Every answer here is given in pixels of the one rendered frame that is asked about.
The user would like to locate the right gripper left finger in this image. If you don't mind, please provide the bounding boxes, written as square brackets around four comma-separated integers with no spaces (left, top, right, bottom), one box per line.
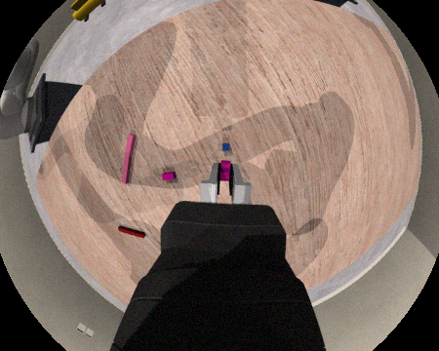
[200,163,220,203]

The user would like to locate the small magenta block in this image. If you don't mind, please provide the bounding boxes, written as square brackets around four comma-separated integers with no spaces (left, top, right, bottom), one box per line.
[220,160,231,180]
[161,172,176,180]

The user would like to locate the dark red rod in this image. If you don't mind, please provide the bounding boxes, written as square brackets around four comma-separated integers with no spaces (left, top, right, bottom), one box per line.
[118,226,145,238]

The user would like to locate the pink rod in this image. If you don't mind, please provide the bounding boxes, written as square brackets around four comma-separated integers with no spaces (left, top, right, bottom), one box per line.
[122,134,137,184]

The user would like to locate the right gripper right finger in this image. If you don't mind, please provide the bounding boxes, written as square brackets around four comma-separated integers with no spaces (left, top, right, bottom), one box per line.
[228,164,252,204]

